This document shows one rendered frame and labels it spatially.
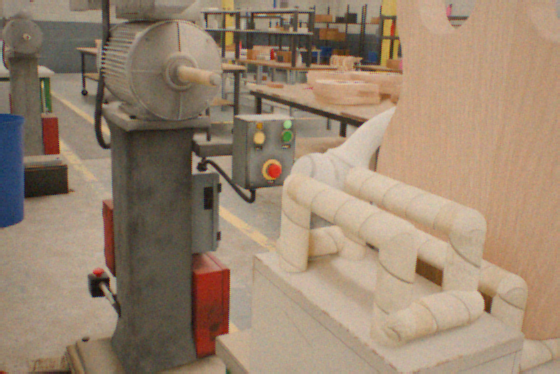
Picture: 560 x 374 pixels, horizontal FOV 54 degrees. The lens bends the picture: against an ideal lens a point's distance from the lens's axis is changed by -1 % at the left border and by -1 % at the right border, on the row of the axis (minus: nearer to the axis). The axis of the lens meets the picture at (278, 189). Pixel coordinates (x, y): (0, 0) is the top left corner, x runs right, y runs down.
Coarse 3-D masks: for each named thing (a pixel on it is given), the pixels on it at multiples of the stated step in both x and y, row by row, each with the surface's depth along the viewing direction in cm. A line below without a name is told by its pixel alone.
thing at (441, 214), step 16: (352, 176) 63; (368, 176) 62; (384, 176) 61; (368, 192) 61; (384, 192) 58; (400, 192) 57; (416, 192) 56; (400, 208) 56; (416, 208) 54; (432, 208) 53; (448, 208) 51; (464, 208) 51; (432, 224) 53; (448, 224) 51; (464, 224) 49; (480, 224) 49
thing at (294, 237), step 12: (288, 204) 60; (288, 216) 60; (300, 216) 60; (288, 228) 61; (300, 228) 61; (288, 240) 61; (300, 240) 61; (288, 252) 61; (300, 252) 61; (288, 264) 62; (300, 264) 62
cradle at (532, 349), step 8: (528, 344) 58; (536, 344) 58; (544, 344) 59; (552, 344) 59; (528, 352) 57; (536, 352) 58; (544, 352) 58; (552, 352) 59; (520, 360) 56; (528, 360) 57; (536, 360) 58; (544, 360) 59; (520, 368) 57
